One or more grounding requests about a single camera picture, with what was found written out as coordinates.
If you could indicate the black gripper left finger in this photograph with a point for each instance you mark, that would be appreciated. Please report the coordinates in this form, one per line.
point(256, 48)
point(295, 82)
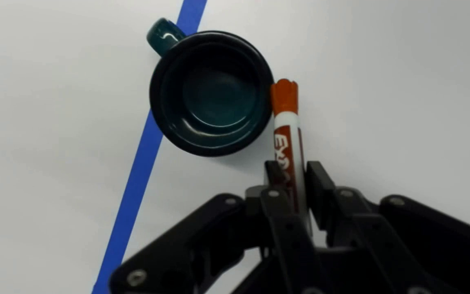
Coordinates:
point(278, 229)

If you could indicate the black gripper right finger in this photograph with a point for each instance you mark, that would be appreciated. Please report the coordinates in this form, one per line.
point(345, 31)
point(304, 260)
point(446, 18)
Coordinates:
point(367, 239)

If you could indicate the orange capped whiteboard marker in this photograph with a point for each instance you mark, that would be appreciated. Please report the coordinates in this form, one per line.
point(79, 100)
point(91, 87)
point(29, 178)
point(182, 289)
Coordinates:
point(285, 100)

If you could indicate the short blue tape strip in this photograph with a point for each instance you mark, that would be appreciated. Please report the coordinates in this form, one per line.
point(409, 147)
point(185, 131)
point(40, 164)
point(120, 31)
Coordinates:
point(132, 196)

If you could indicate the dark teal mug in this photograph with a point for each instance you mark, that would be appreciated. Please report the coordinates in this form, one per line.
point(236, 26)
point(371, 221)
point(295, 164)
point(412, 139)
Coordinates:
point(213, 92)

